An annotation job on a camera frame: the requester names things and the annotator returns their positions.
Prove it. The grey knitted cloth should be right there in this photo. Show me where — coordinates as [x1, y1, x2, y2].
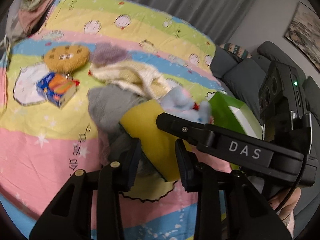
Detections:
[87, 85, 146, 166]

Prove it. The light blue elephant plush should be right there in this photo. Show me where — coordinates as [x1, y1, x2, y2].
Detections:
[160, 86, 214, 124]

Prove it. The cream yellow fluffy towel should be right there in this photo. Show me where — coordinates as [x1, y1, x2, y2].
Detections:
[89, 60, 171, 100]

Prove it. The right human hand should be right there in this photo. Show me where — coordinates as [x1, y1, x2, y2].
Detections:
[268, 188, 301, 234]

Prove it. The green storage box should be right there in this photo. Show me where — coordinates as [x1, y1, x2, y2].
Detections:
[209, 92, 263, 139]

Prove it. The dark grey sofa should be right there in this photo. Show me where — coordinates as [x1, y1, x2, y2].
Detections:
[210, 41, 319, 237]

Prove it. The colourful cartoon striped bedsheet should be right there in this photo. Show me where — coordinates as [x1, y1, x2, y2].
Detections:
[1, 0, 222, 235]

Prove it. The striped knitted cushion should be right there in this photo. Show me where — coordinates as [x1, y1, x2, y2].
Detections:
[220, 43, 252, 60]

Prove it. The blue orange tissue pack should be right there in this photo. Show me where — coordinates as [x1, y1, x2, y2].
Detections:
[36, 72, 80, 108]

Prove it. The purple fluffy cloth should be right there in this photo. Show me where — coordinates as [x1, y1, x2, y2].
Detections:
[91, 43, 131, 66]

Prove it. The brown cookie plush cushion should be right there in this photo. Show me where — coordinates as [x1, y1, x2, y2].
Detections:
[43, 44, 91, 74]

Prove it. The framed landscape painting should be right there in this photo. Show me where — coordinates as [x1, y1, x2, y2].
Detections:
[284, 2, 320, 73]

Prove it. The pile of pink green clothes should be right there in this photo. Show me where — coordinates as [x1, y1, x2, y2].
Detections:
[1, 0, 54, 48]

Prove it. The black camera box green LED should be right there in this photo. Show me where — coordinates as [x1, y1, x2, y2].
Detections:
[259, 61, 312, 154]

